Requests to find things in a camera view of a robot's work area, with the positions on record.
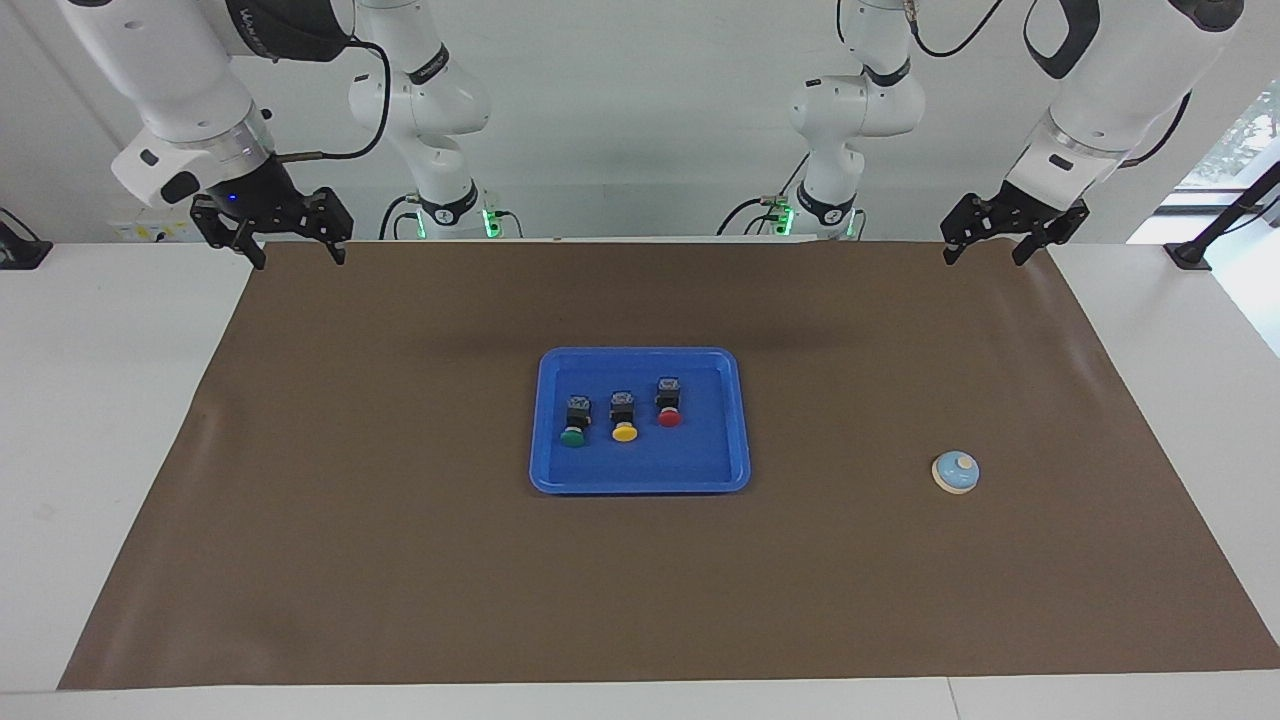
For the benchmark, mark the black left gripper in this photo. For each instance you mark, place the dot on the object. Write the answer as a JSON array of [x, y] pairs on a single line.
[[1015, 215]]

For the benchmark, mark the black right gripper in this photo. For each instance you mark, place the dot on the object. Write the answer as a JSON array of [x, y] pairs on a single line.
[[275, 208]]

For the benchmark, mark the blue service bell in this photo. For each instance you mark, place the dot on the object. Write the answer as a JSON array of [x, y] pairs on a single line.
[[955, 477]]

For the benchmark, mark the green push button switch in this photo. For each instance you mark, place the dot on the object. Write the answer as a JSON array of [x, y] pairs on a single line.
[[573, 437]]

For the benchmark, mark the red push button switch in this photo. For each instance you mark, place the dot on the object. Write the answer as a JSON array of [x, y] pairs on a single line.
[[669, 417]]

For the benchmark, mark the yellow push button switch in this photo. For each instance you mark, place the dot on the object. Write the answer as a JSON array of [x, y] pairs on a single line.
[[624, 433]]

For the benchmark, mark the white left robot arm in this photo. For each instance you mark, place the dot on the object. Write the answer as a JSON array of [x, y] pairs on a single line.
[[1110, 90]]

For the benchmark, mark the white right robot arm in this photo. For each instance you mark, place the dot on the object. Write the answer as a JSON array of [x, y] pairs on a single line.
[[180, 80]]

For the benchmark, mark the blue plastic tray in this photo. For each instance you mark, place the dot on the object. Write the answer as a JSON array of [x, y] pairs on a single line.
[[690, 460]]

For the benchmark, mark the window with greenery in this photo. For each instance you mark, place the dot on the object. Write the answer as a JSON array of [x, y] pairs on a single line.
[[1240, 140]]

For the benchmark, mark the black table clamp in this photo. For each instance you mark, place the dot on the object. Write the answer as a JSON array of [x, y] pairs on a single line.
[[20, 255]]

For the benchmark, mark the brown table mat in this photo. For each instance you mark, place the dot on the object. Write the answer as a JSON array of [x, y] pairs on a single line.
[[640, 580]]

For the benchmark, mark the white wall socket box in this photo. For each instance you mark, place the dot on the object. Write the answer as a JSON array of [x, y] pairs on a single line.
[[140, 232]]

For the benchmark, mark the black camera stand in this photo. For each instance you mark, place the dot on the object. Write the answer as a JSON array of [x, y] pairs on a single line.
[[1190, 255]]

